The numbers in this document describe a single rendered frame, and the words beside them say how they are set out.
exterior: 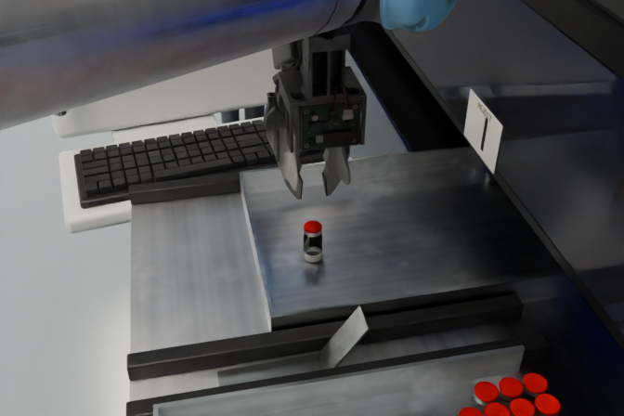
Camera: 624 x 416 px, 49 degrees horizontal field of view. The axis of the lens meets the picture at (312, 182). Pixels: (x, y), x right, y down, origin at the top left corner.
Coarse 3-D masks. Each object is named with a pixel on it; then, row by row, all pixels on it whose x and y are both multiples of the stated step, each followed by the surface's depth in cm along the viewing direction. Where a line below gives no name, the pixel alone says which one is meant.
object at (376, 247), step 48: (240, 192) 90; (288, 192) 90; (336, 192) 90; (384, 192) 90; (432, 192) 90; (480, 192) 90; (288, 240) 82; (336, 240) 82; (384, 240) 82; (432, 240) 82; (480, 240) 82; (528, 240) 82; (288, 288) 76; (336, 288) 76; (384, 288) 76; (432, 288) 76; (480, 288) 71; (528, 288) 73; (576, 288) 75
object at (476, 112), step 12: (468, 108) 79; (480, 108) 76; (468, 120) 80; (480, 120) 76; (492, 120) 73; (468, 132) 80; (480, 132) 77; (492, 132) 74; (480, 144) 77; (492, 144) 74; (480, 156) 77; (492, 156) 74; (492, 168) 75
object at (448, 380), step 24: (432, 360) 63; (456, 360) 64; (480, 360) 64; (504, 360) 65; (288, 384) 61; (312, 384) 61; (336, 384) 62; (360, 384) 63; (384, 384) 63; (408, 384) 64; (432, 384) 65; (456, 384) 65; (168, 408) 59; (192, 408) 60; (216, 408) 61; (240, 408) 61; (264, 408) 62; (288, 408) 63; (312, 408) 63; (336, 408) 63; (360, 408) 63; (384, 408) 63; (408, 408) 63; (432, 408) 63; (456, 408) 63
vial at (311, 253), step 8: (320, 232) 77; (304, 240) 78; (312, 240) 77; (320, 240) 78; (304, 248) 79; (312, 248) 78; (320, 248) 78; (304, 256) 79; (312, 256) 78; (320, 256) 79
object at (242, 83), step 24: (192, 72) 117; (216, 72) 119; (240, 72) 120; (264, 72) 122; (120, 96) 115; (144, 96) 117; (168, 96) 118; (192, 96) 120; (216, 96) 121; (240, 96) 123; (264, 96) 124; (72, 120) 115; (96, 120) 116; (120, 120) 118; (144, 120) 119; (168, 120) 121
